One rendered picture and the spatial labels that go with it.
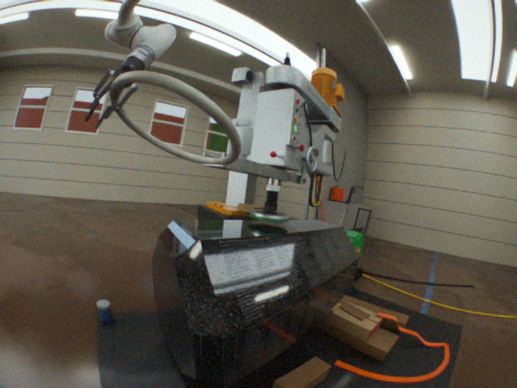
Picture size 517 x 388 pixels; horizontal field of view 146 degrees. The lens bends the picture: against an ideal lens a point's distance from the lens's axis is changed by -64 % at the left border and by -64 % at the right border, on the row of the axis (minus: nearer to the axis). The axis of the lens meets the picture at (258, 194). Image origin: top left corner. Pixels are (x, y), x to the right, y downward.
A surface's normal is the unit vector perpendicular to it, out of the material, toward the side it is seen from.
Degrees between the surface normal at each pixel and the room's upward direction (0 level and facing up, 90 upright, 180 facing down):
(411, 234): 90
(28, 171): 90
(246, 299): 45
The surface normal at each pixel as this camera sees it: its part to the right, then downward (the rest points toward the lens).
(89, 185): 0.65, 0.12
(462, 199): -0.75, -0.06
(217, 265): 0.54, -0.62
